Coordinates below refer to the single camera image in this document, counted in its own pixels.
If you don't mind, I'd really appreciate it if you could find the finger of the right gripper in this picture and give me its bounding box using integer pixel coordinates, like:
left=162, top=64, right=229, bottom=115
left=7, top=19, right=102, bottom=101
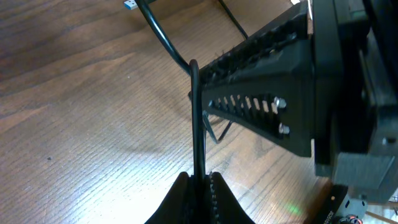
left=200, top=2, right=314, bottom=157

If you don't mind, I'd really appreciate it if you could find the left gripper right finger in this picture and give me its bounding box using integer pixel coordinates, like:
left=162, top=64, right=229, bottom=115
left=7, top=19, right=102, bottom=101
left=208, top=172, right=254, bottom=224

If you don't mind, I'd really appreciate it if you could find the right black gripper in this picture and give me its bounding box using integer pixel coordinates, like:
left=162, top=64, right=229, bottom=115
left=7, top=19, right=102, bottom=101
left=313, top=0, right=397, bottom=203

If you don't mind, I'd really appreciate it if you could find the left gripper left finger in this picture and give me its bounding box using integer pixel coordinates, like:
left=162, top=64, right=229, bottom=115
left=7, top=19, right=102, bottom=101
left=145, top=172, right=195, bottom=224

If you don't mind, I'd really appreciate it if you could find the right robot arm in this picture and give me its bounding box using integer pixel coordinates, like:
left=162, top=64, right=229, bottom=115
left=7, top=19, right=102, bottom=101
left=199, top=1, right=397, bottom=223

